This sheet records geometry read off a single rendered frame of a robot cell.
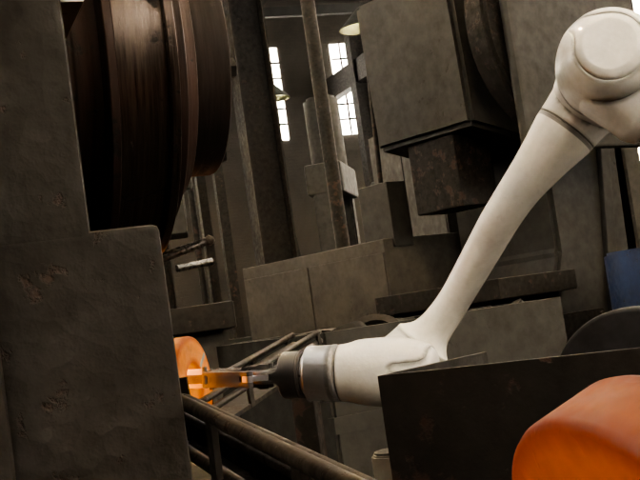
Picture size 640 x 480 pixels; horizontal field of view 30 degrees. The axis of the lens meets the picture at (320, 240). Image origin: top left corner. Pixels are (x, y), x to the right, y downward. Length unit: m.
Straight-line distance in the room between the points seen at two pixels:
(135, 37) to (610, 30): 0.67
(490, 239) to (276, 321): 4.18
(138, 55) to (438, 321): 0.88
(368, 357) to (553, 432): 1.44
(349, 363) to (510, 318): 2.22
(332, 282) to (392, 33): 1.21
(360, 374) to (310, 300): 3.95
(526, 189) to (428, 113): 3.33
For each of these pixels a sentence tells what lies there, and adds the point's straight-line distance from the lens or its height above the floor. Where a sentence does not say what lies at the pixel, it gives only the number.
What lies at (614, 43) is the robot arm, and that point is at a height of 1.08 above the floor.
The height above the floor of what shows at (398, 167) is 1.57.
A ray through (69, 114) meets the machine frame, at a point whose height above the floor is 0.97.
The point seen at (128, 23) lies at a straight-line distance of 1.27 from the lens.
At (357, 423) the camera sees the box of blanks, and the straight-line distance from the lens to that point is 3.60.
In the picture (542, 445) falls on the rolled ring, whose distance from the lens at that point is 0.41.
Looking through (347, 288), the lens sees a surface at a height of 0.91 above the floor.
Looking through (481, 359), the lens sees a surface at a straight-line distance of 1.23.
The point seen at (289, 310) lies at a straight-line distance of 5.91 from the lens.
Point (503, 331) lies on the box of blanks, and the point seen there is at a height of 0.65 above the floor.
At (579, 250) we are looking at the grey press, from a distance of 5.37.
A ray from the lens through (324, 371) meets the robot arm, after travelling 1.85.
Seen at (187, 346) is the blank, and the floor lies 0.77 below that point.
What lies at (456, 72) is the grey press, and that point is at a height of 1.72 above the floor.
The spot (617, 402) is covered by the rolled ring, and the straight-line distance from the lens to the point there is 0.38.
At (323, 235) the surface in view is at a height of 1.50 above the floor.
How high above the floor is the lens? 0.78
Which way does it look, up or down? 4 degrees up
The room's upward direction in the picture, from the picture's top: 8 degrees counter-clockwise
